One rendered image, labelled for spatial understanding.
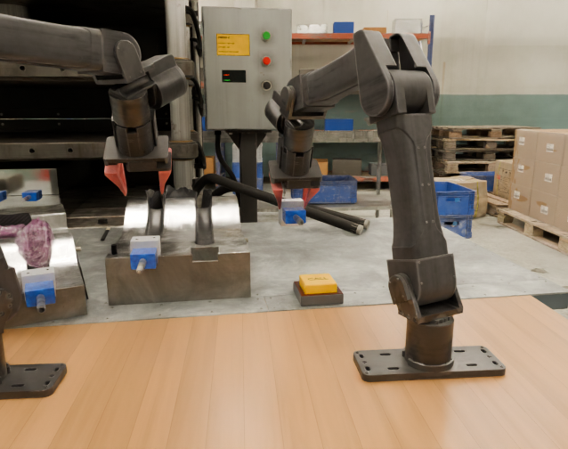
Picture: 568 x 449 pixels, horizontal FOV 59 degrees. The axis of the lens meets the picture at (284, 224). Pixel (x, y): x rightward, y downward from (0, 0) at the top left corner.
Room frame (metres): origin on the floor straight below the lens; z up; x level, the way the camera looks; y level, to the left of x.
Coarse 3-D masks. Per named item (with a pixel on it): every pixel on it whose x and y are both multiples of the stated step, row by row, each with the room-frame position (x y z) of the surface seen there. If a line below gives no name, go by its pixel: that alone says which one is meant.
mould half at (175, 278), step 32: (128, 224) 1.10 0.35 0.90; (192, 224) 1.11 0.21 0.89; (224, 224) 1.12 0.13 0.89; (128, 256) 0.88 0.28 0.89; (160, 256) 0.88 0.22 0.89; (224, 256) 0.90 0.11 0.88; (128, 288) 0.87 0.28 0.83; (160, 288) 0.88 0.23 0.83; (192, 288) 0.89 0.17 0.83; (224, 288) 0.90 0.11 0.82
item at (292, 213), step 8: (288, 200) 1.05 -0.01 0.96; (296, 200) 1.05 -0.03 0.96; (280, 208) 1.05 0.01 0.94; (288, 208) 1.03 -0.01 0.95; (296, 208) 1.03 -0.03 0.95; (280, 216) 1.04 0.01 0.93; (288, 216) 1.01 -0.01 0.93; (296, 216) 0.98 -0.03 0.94; (304, 216) 1.01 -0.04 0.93; (280, 224) 1.04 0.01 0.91; (288, 224) 1.05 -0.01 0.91; (296, 224) 1.05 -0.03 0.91
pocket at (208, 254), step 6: (192, 252) 0.93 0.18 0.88; (198, 252) 0.93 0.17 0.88; (204, 252) 0.93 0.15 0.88; (210, 252) 0.94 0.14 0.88; (216, 252) 0.94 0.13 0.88; (192, 258) 0.93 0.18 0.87; (198, 258) 0.93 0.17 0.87; (204, 258) 0.93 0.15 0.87; (210, 258) 0.94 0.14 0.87; (216, 258) 0.94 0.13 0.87
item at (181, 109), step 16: (176, 0) 1.61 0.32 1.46; (176, 16) 1.61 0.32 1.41; (176, 32) 1.61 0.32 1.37; (176, 48) 1.61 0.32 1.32; (176, 112) 1.61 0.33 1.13; (176, 128) 1.61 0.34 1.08; (192, 128) 2.31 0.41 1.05; (192, 160) 2.30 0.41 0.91; (176, 176) 1.61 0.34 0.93; (192, 176) 2.29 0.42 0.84
